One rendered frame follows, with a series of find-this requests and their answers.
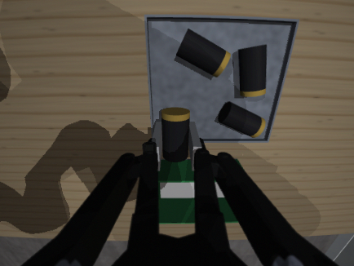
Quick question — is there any grey square tray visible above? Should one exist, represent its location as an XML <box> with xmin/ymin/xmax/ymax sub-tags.
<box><xmin>144</xmin><ymin>15</ymin><xmax>299</xmax><ymax>143</ymax></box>

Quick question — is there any green open box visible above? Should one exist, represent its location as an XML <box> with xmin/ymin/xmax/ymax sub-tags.
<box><xmin>158</xmin><ymin>159</ymin><xmax>238</xmax><ymax>224</ymax></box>

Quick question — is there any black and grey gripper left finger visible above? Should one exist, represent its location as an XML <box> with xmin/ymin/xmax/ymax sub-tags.
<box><xmin>21</xmin><ymin>122</ymin><xmax>162</xmax><ymax>266</ymax></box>

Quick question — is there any black battery with gold end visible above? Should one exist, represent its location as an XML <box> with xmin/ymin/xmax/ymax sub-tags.
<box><xmin>162</xmin><ymin>107</ymin><xmax>190</xmax><ymax>162</ymax></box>
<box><xmin>218</xmin><ymin>101</ymin><xmax>266</xmax><ymax>138</ymax></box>
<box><xmin>238</xmin><ymin>44</ymin><xmax>267</xmax><ymax>97</ymax></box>
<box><xmin>176</xmin><ymin>29</ymin><xmax>231</xmax><ymax>77</ymax></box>

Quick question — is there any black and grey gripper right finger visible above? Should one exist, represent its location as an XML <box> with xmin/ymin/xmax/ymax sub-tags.
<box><xmin>188</xmin><ymin>122</ymin><xmax>338</xmax><ymax>266</ymax></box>

